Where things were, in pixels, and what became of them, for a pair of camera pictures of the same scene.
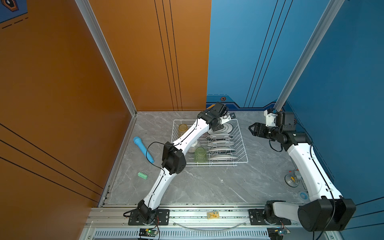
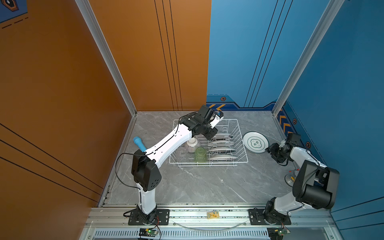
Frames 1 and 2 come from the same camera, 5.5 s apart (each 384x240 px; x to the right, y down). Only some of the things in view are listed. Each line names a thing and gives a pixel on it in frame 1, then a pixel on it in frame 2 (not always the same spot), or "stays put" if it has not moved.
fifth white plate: x=223 y=157 stays put
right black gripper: x=260 y=133 to x=272 y=149
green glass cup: x=200 y=155 stays put
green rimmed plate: x=227 y=128 to x=255 y=142
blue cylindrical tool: x=138 y=141 stays put
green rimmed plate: x=221 y=151 stays put
